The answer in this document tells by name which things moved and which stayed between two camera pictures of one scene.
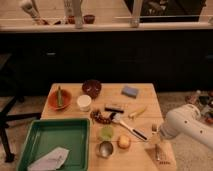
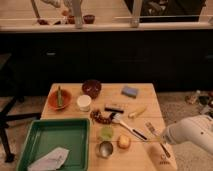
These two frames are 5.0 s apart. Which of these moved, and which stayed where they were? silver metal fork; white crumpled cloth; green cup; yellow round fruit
Moved: silver metal fork
Stayed: yellow round fruit; white crumpled cloth; green cup
